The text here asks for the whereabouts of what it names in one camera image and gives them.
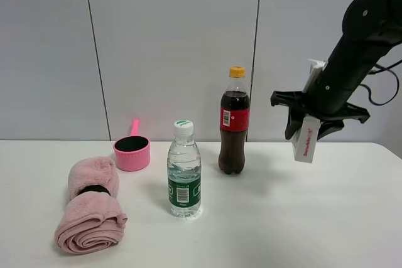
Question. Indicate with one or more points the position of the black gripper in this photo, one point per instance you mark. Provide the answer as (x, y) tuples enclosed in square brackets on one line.
[(299, 108)]

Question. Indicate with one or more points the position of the white toothpaste box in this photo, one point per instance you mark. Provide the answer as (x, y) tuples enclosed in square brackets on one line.
[(304, 140)]

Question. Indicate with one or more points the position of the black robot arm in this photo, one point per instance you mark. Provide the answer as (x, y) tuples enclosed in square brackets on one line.
[(370, 29)]

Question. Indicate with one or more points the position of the cola bottle yellow cap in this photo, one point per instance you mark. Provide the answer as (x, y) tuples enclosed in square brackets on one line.
[(234, 122)]

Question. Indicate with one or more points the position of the green label water bottle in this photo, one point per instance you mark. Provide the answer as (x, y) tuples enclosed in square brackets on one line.
[(184, 169)]

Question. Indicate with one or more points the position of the pink scoop cup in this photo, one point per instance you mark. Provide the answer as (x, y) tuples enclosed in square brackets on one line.
[(133, 151)]

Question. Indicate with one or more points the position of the black hair band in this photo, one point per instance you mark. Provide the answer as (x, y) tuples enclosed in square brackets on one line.
[(94, 188)]

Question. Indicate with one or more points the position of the rolled pink towel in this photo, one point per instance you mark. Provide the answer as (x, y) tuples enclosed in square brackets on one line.
[(92, 221)]

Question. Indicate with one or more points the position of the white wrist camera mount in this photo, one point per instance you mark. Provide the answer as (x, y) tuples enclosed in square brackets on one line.
[(316, 68)]

